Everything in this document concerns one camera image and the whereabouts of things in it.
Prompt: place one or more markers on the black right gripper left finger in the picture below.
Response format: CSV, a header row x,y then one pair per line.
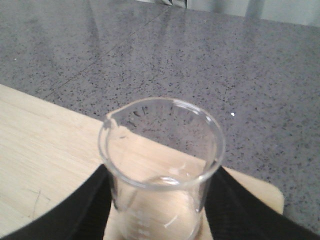
x,y
81,216

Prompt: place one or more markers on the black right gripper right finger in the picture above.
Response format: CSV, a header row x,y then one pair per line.
x,y
233,213

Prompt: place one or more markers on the clear glass beaker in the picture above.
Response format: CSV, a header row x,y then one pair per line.
x,y
153,204

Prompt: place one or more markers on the light wooden cutting board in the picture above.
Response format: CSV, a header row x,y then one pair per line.
x,y
47,152

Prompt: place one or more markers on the grey curtain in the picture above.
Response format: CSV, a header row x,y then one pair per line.
x,y
301,12

